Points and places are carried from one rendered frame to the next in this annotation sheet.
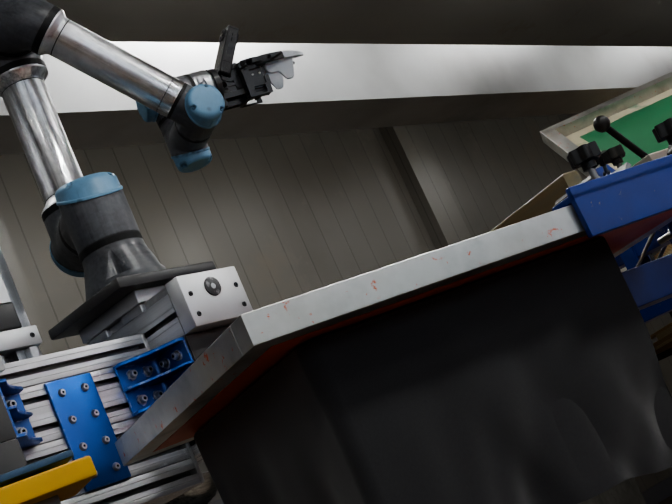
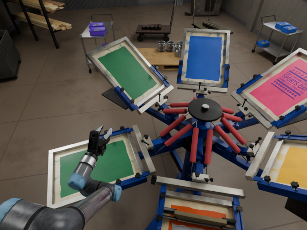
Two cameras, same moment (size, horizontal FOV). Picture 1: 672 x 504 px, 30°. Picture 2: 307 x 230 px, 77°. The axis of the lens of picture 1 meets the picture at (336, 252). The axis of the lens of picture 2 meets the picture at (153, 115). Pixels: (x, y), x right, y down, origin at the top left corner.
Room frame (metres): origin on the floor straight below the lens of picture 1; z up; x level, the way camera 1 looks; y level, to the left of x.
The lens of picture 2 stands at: (1.82, 0.31, 2.49)
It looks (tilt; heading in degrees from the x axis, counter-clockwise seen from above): 44 degrees down; 311
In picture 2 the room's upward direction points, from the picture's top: 1 degrees counter-clockwise
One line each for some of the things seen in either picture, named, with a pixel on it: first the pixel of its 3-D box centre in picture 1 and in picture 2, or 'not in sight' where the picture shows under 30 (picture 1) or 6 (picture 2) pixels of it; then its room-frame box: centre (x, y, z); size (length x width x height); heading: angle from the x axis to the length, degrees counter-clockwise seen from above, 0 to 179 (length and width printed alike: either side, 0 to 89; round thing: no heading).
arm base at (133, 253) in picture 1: (120, 270); not in sight; (2.14, 0.36, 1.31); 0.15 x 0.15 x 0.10
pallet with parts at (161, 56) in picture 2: not in sight; (161, 54); (4.67, -3.34, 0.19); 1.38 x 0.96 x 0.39; 41
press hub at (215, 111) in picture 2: not in sight; (194, 150); (2.31, -0.99, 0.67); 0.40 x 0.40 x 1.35
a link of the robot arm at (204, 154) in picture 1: (187, 138); (88, 186); (2.36, 0.17, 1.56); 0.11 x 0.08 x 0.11; 26
